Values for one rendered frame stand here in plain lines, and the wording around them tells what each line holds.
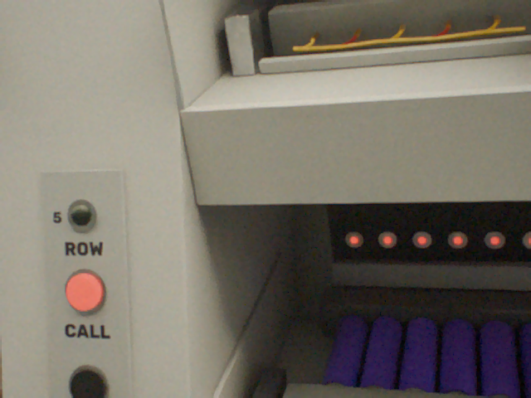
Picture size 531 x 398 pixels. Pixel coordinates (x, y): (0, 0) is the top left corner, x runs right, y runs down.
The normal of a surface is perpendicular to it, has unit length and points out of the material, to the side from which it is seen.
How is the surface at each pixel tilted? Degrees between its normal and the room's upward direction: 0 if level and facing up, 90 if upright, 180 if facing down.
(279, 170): 111
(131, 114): 90
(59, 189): 90
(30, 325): 90
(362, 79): 21
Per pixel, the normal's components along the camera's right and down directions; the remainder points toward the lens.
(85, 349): -0.29, 0.07
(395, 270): -0.26, 0.42
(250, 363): 0.96, -0.01
